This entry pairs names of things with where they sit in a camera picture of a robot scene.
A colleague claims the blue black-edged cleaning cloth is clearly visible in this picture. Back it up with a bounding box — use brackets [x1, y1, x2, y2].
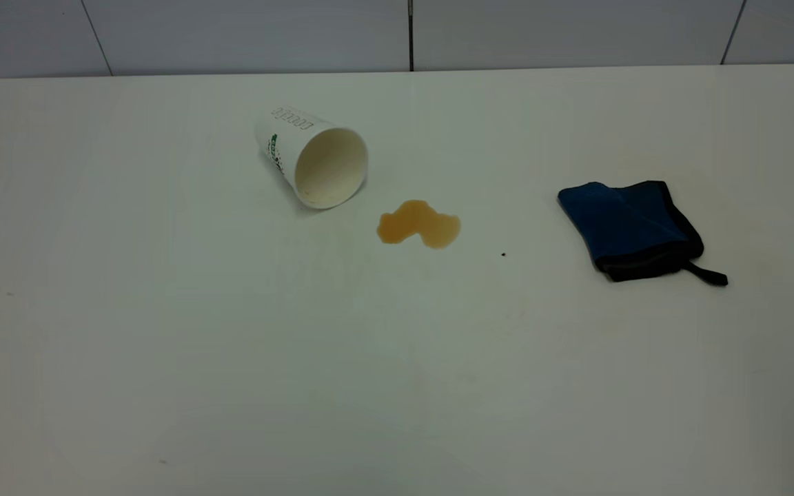
[557, 180, 729, 287]

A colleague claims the brown coffee spill puddle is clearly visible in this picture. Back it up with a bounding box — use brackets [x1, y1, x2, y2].
[376, 200, 462, 249]

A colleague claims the white paper coffee cup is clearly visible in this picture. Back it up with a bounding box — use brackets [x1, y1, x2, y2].
[254, 106, 369, 210]

